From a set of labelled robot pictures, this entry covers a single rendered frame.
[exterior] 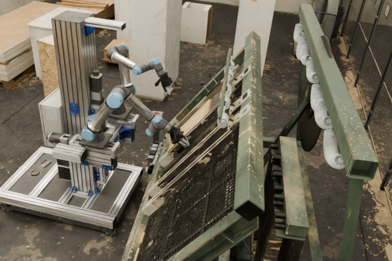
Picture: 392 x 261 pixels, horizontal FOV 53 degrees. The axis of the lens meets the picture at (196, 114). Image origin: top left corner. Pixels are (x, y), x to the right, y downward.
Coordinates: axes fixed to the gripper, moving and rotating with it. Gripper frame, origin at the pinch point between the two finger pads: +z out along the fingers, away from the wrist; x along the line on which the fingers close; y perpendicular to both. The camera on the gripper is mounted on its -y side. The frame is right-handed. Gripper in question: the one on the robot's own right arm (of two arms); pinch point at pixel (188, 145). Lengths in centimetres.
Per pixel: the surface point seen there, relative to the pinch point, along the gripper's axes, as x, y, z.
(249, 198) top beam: -83, -129, -5
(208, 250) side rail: -37, -123, 9
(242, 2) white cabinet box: -25, 405, 14
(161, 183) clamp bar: 20.3, -33.6, -3.2
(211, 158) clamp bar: -38, -52, 0
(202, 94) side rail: -3, 84, -2
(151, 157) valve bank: 57, 32, -5
